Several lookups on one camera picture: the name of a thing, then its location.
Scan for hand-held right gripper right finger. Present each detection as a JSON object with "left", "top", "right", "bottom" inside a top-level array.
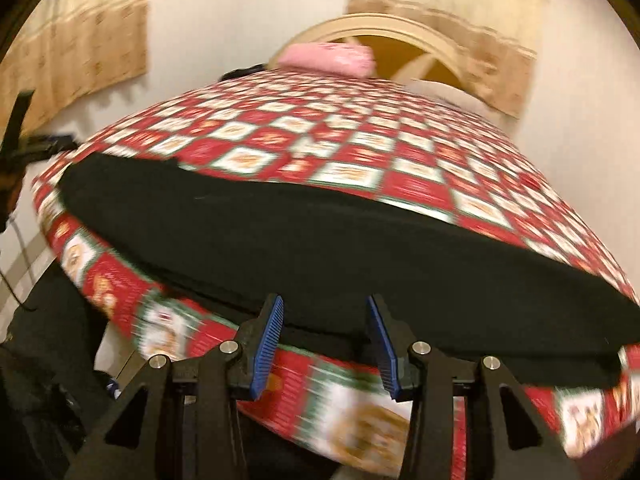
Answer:
[{"left": 366, "top": 294, "right": 581, "bottom": 480}]

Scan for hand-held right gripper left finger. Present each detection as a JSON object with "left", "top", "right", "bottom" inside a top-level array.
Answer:
[{"left": 65, "top": 294, "right": 285, "bottom": 480}]

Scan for black pants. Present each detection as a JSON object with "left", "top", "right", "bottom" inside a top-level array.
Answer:
[{"left": 57, "top": 152, "right": 640, "bottom": 391}]

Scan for beige patterned curtain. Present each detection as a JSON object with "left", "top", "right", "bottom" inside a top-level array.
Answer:
[
  {"left": 0, "top": 0, "right": 151, "bottom": 133},
  {"left": 345, "top": 0, "right": 548, "bottom": 118}
]

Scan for red checkered printed blanket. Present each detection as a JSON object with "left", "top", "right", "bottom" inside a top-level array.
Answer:
[{"left": 31, "top": 67, "right": 640, "bottom": 476}]

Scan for dark cloth behind bed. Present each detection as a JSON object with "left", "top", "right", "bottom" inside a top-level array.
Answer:
[{"left": 220, "top": 63, "right": 268, "bottom": 82}]

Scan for grey pillow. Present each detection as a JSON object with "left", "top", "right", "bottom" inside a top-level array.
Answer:
[{"left": 402, "top": 77, "right": 501, "bottom": 121}]

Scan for pink pillow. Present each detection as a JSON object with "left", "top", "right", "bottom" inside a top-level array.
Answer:
[{"left": 276, "top": 42, "right": 376, "bottom": 78}]

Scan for cream wooden headboard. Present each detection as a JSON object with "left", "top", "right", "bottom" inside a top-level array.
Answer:
[{"left": 267, "top": 13, "right": 488, "bottom": 96}]

